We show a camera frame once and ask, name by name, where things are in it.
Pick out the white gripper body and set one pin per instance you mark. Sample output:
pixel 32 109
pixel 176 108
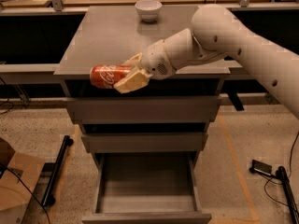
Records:
pixel 154 60

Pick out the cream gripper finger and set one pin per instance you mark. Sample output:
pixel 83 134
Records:
pixel 135 80
pixel 134 61

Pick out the grey open bottom drawer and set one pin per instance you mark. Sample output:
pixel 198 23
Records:
pixel 146 188

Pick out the brown cardboard box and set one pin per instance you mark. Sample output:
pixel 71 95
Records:
pixel 18 181

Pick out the grey middle drawer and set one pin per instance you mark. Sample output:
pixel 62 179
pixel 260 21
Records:
pixel 143 142

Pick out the grey top drawer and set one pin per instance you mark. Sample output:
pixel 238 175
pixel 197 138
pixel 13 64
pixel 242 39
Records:
pixel 161 109

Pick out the black bar stand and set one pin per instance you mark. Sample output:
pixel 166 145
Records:
pixel 54 169
pixel 283 177

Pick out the grey metal rail frame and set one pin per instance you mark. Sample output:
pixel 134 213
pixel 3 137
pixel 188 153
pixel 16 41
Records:
pixel 69 44

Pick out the red coke can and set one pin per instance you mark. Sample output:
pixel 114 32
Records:
pixel 106 76

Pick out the small black floor device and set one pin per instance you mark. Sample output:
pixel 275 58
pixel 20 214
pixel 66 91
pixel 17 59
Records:
pixel 261 168

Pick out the grey drawer cabinet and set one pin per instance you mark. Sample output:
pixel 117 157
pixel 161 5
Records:
pixel 198 80

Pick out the white ceramic bowl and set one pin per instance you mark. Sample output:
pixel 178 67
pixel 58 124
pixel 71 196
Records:
pixel 148 10

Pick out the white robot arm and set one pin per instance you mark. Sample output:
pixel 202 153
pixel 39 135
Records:
pixel 215 32

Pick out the black bar stand left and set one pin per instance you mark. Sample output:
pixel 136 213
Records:
pixel 54 169

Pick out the black bar stand right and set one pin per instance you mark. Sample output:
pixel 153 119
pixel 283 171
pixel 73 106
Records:
pixel 283 177

